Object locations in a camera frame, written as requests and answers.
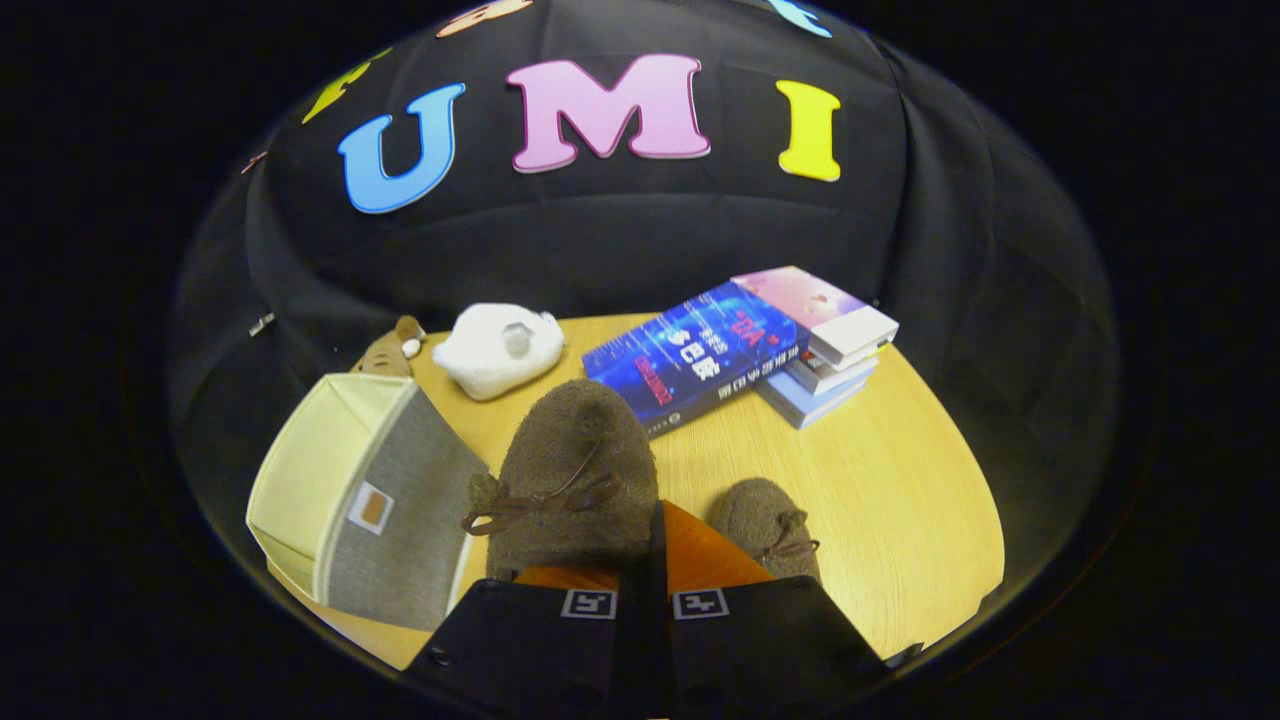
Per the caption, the black backdrop cloth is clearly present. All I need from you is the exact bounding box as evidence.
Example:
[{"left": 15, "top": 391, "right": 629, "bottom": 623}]
[{"left": 165, "top": 0, "right": 1123, "bottom": 571}]

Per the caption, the white book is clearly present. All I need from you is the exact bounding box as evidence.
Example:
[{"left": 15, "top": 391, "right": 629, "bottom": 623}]
[{"left": 785, "top": 343, "right": 882, "bottom": 397}]

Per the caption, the grey fabric storage box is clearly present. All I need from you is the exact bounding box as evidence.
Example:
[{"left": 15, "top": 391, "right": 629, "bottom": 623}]
[{"left": 245, "top": 372, "right": 492, "bottom": 633}]

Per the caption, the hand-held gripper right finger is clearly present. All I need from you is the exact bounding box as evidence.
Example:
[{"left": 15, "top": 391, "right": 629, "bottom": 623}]
[{"left": 648, "top": 498, "right": 893, "bottom": 720}]

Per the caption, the brown fuzzy shoe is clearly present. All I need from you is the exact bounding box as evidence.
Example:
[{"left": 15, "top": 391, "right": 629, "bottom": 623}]
[
  {"left": 710, "top": 477, "right": 824, "bottom": 587},
  {"left": 461, "top": 378, "right": 662, "bottom": 583}
]

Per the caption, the brown striped plush toy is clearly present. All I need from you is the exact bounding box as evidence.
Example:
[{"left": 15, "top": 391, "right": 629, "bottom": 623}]
[{"left": 350, "top": 315, "right": 430, "bottom": 380}]

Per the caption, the dark blue book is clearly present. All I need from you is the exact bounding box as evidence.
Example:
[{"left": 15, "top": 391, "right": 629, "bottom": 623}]
[{"left": 582, "top": 281, "right": 800, "bottom": 440}]

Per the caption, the pink cover book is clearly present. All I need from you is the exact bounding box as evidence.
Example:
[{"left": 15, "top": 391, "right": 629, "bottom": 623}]
[{"left": 730, "top": 265, "right": 900, "bottom": 370}]

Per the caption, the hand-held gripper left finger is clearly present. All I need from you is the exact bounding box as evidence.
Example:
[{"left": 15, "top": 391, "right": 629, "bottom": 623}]
[{"left": 405, "top": 560, "right": 649, "bottom": 720}]

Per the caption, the white plush toy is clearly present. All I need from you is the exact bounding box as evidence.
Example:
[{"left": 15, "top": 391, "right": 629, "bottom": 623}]
[{"left": 431, "top": 303, "right": 567, "bottom": 403}]

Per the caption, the light blue book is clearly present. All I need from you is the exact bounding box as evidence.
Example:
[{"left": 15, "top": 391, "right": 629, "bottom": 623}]
[{"left": 754, "top": 365, "right": 867, "bottom": 431}]

